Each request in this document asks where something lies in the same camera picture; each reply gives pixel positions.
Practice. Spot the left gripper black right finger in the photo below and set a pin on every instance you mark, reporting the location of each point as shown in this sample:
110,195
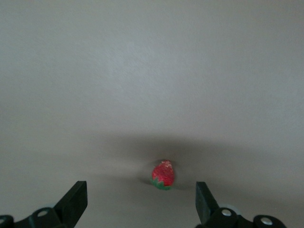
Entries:
209,213

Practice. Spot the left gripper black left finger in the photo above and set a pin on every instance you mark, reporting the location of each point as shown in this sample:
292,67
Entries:
69,209

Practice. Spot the red strawberry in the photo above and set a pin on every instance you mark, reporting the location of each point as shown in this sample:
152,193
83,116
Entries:
163,174

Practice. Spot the table cover sheet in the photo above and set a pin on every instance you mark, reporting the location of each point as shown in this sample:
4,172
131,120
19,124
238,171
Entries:
152,71

